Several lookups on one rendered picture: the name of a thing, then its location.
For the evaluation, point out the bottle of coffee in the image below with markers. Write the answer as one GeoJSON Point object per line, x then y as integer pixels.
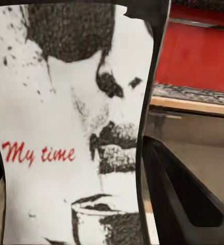
{"type": "Point", "coordinates": [76, 80]}

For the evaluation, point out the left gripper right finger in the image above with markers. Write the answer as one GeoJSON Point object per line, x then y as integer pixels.
{"type": "Point", "coordinates": [185, 211]}

